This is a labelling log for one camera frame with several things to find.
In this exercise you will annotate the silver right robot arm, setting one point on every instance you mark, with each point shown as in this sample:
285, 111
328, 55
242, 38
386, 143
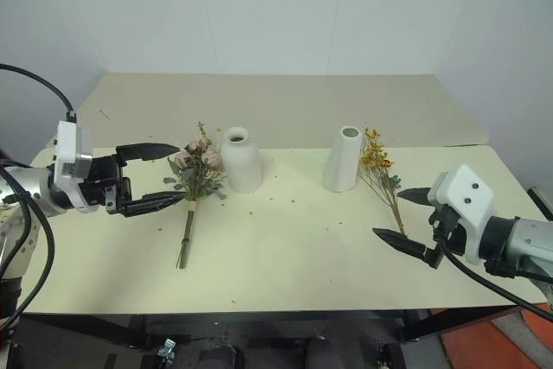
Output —
527, 241

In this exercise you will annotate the black table frame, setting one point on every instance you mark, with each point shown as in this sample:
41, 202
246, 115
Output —
108, 329

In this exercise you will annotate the silver metal clamp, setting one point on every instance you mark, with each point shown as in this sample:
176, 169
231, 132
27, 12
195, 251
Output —
166, 349

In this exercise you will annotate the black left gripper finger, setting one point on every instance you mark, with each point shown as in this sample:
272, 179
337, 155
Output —
149, 151
155, 202

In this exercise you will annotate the pink dried flower bouquet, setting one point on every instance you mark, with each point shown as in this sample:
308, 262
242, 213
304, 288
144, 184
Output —
196, 170

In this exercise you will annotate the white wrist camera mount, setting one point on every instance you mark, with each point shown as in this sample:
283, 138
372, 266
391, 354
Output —
69, 157
468, 205

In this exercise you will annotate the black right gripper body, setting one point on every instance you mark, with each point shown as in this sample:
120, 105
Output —
447, 230

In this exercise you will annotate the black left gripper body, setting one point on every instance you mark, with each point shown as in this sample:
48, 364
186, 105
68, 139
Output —
101, 183

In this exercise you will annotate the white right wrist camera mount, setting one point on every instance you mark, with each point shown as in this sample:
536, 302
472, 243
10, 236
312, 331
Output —
468, 205

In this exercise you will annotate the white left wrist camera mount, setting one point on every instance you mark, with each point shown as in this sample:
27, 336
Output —
69, 157

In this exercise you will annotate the orange floor mat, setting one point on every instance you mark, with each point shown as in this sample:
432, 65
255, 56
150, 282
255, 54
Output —
497, 351

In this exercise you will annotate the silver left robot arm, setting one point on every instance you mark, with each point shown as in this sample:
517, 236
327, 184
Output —
26, 189

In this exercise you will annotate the yellow dried flower bouquet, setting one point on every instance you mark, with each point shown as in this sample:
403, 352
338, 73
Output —
376, 157

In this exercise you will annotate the white angular slanted vase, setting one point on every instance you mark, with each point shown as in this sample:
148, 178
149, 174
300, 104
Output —
343, 161

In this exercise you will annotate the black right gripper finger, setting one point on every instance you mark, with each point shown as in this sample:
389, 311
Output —
404, 243
415, 196

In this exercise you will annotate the grey metal frame piece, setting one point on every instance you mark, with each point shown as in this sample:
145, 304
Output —
542, 201

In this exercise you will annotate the white round bottle vase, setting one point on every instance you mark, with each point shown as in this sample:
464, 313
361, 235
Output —
242, 161

